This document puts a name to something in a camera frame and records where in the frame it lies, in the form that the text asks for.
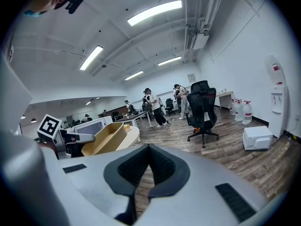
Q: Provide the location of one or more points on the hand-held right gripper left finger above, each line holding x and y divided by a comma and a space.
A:
94, 185

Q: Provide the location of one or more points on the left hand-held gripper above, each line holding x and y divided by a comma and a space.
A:
49, 126

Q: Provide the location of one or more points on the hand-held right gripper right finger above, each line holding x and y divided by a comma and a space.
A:
200, 196

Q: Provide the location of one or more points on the yellow rectangular container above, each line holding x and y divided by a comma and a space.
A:
110, 140

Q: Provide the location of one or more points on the person's left forearm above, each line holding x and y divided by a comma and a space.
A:
48, 147

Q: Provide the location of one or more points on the yellow cake slice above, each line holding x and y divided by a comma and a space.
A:
127, 126

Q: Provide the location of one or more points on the white plate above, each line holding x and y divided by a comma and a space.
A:
128, 130

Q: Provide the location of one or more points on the dark top white leg desk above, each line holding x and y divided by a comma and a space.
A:
138, 115

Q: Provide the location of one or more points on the long ceiling light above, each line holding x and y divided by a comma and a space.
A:
169, 60
91, 58
154, 13
134, 75

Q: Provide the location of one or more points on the large black office chair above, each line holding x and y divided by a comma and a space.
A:
202, 107

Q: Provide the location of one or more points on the small black office chair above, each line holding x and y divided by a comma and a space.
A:
169, 105

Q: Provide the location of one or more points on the clear water bottle red cap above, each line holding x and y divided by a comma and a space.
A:
247, 113
238, 112
232, 107

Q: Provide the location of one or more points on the white water dispenser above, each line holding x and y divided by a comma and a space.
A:
278, 116

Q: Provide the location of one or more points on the blue face mask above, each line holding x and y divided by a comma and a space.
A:
35, 13

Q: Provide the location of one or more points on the clear water dispenser jug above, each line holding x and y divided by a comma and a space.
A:
274, 69

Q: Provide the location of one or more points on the white ceiling air conditioner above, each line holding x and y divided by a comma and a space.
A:
200, 41

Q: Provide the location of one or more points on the white ceiling pipes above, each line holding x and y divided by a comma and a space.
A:
212, 6

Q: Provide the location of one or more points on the framed wall sign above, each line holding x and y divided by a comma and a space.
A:
191, 78

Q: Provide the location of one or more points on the black head-mounted camera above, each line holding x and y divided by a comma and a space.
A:
75, 2

